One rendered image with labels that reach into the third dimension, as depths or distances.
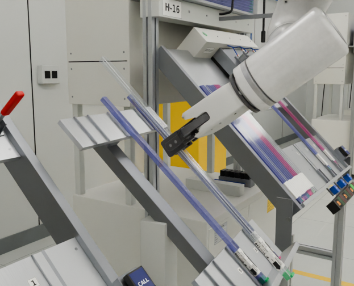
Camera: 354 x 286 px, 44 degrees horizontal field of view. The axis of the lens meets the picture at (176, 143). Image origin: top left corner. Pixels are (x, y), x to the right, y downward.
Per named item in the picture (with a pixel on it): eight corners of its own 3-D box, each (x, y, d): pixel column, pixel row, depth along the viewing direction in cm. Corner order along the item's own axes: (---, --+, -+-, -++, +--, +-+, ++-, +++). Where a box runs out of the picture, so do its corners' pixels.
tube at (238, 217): (288, 278, 73) (293, 274, 73) (286, 281, 72) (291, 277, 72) (103, 61, 83) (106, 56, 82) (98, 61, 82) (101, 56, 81)
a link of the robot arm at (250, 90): (254, 60, 75) (240, 70, 76) (238, 58, 67) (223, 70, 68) (283, 101, 73) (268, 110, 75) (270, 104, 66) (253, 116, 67)
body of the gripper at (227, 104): (246, 70, 76) (198, 106, 81) (227, 69, 67) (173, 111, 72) (271, 105, 75) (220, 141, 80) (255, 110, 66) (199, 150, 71)
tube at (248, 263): (263, 282, 87) (269, 278, 86) (262, 285, 86) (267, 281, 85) (103, 100, 97) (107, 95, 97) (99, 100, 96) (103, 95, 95)
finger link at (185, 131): (223, 102, 71) (211, 114, 76) (184, 123, 68) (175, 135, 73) (227, 108, 71) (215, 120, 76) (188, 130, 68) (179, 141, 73)
